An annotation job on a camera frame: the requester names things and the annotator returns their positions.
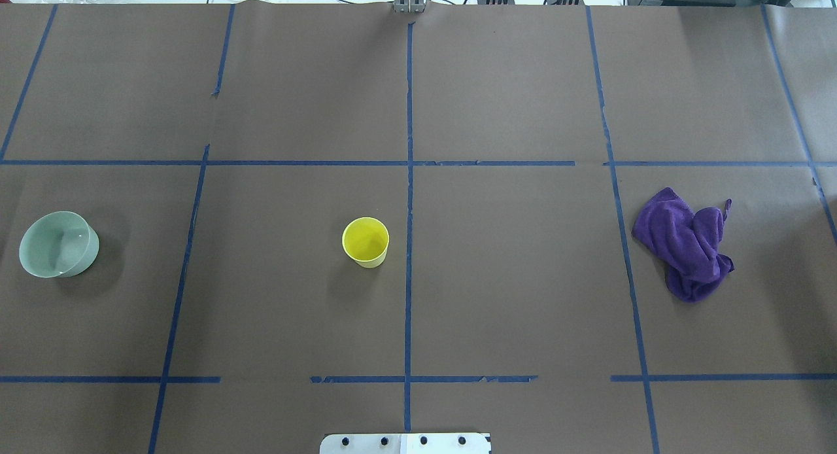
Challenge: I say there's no pale green bowl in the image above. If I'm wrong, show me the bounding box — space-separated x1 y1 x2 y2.
18 211 101 279

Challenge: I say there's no purple microfibre cloth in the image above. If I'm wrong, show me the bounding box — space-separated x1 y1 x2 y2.
632 188 735 303

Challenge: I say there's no yellow paper cup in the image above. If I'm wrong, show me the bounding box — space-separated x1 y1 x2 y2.
341 217 390 269

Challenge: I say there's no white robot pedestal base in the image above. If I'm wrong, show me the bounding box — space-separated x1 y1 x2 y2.
319 432 492 453

